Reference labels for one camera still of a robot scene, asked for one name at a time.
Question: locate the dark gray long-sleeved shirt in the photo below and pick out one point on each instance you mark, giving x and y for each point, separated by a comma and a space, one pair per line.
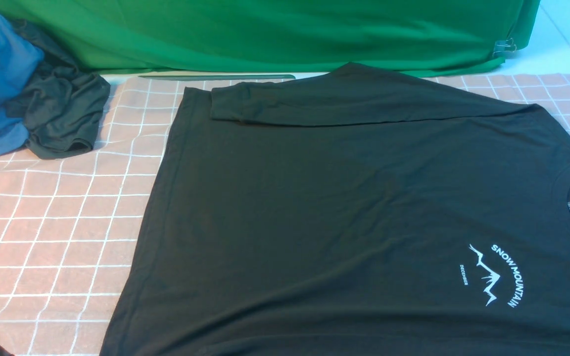
358, 213

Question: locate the pink white-grid tablecloth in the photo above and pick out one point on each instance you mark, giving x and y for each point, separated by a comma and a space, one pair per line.
69, 228

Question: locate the dark gray crumpled garment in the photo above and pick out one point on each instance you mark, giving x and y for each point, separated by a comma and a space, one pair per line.
61, 105

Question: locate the green backdrop cloth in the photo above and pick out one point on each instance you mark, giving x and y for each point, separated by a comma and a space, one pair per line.
423, 38

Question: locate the metal binder clip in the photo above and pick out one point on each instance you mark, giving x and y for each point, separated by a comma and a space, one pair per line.
504, 47

